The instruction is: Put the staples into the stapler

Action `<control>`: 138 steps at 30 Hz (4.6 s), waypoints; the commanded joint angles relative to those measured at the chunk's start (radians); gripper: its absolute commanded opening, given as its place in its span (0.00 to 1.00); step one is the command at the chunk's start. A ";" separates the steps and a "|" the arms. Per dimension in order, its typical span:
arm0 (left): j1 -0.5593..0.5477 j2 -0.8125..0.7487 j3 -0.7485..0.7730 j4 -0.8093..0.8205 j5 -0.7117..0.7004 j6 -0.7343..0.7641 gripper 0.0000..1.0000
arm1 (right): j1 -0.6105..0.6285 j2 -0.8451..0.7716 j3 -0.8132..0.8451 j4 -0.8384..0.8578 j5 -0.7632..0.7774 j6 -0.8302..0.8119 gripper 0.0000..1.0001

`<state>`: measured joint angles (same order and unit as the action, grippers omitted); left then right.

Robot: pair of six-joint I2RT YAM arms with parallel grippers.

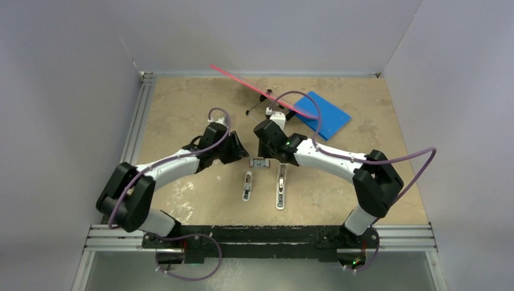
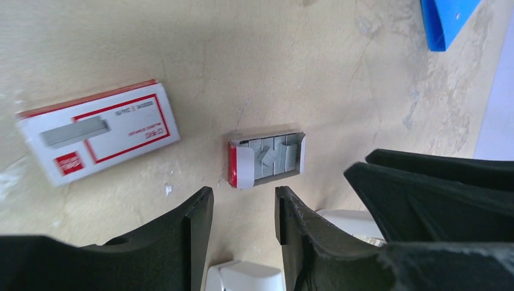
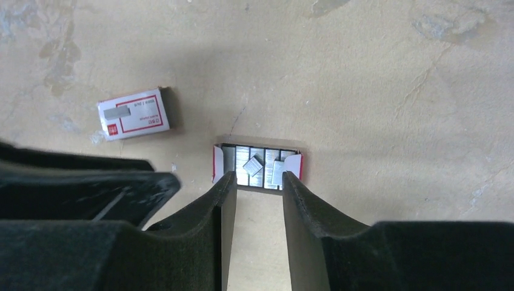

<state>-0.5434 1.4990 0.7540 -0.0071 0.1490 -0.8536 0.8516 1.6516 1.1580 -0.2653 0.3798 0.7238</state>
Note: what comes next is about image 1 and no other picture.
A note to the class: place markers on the long white stapler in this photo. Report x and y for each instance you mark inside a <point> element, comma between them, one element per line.
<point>280,186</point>

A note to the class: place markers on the black base bar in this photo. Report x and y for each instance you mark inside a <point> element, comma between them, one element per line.
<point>325,243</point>

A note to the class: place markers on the pink board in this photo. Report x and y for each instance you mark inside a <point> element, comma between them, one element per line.
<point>261,90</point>

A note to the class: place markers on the black wire stand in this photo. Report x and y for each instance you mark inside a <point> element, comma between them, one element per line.
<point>259,108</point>

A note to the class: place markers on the staple box tray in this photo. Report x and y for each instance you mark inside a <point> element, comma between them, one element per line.
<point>259,163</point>

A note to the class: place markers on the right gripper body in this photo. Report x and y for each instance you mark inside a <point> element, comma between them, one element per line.
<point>265,151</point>

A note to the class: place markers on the blue folder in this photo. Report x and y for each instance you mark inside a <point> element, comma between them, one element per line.
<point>333,118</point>

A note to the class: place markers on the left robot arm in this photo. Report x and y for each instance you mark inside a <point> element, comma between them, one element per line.
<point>127,197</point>

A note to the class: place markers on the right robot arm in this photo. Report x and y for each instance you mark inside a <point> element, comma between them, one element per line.
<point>377,184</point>

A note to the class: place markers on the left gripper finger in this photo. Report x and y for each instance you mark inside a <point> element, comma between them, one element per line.
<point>235,143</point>
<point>238,151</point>

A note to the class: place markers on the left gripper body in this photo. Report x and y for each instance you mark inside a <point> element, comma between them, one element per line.
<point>222,152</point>

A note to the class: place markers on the small white stapler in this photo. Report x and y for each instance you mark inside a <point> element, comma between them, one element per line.
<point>247,188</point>

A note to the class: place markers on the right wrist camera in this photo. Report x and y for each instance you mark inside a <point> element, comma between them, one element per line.
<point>277,117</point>

